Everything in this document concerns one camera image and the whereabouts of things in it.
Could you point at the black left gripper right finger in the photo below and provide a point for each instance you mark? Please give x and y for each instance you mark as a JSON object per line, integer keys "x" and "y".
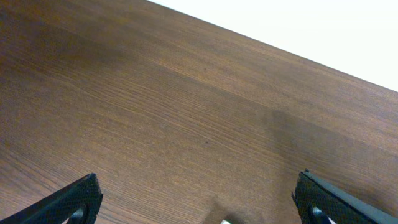
{"x": 318, "y": 201}

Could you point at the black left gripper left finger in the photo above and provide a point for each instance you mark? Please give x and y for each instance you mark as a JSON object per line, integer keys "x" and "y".
{"x": 77, "y": 203}

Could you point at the green white soap packet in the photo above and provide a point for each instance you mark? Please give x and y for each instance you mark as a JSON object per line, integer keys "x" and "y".
{"x": 226, "y": 222}

